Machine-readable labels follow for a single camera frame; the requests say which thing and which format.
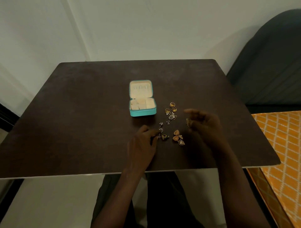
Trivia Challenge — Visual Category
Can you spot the person's left forearm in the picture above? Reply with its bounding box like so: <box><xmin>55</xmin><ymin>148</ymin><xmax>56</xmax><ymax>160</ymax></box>
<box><xmin>90</xmin><ymin>164</ymin><xmax>151</xmax><ymax>228</ymax></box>

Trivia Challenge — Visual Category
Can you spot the person's leg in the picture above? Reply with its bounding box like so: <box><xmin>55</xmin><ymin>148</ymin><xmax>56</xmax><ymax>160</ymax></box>
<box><xmin>145</xmin><ymin>173</ymin><xmax>204</xmax><ymax>228</ymax></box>
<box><xmin>92</xmin><ymin>174</ymin><xmax>136</xmax><ymax>228</ymax></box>

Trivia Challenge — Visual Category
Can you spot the person's right leg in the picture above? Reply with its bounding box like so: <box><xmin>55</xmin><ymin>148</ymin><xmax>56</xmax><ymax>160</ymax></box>
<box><xmin>145</xmin><ymin>173</ymin><xmax>204</xmax><ymax>228</ymax></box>

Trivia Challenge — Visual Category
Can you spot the person's right forearm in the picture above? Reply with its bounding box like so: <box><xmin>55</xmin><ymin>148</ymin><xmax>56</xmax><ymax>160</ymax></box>
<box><xmin>211</xmin><ymin>145</ymin><xmax>271</xmax><ymax>228</ymax></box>

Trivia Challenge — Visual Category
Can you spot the person's left hand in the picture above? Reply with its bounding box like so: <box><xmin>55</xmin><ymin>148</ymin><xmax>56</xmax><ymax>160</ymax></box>
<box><xmin>124</xmin><ymin>125</ymin><xmax>161</xmax><ymax>173</ymax></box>

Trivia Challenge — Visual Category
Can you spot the pile of small jewellery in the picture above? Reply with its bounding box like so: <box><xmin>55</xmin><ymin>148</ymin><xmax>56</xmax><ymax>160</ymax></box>
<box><xmin>158</xmin><ymin>121</ymin><xmax>171</xmax><ymax>133</ymax></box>

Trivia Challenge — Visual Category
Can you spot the person's left leg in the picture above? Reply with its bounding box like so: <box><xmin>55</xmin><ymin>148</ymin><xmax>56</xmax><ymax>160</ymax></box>
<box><xmin>92</xmin><ymin>174</ymin><xmax>136</xmax><ymax>228</ymax></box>

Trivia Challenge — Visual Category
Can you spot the person's right hand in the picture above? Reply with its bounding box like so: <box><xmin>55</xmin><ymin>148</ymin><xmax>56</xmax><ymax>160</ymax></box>
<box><xmin>184</xmin><ymin>108</ymin><xmax>227</xmax><ymax>153</ymax></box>

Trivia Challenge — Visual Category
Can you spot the black door frame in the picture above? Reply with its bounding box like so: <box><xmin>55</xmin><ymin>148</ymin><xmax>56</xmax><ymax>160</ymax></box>
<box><xmin>0</xmin><ymin>103</ymin><xmax>24</xmax><ymax>219</ymax></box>

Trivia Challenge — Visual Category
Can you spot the orange patterned cloth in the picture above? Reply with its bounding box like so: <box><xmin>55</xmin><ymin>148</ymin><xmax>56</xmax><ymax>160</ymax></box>
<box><xmin>247</xmin><ymin>111</ymin><xmax>301</xmax><ymax>228</ymax></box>

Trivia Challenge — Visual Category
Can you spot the teal jewellery box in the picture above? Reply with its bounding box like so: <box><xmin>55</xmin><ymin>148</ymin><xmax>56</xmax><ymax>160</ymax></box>
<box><xmin>129</xmin><ymin>80</ymin><xmax>157</xmax><ymax>117</ymax></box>

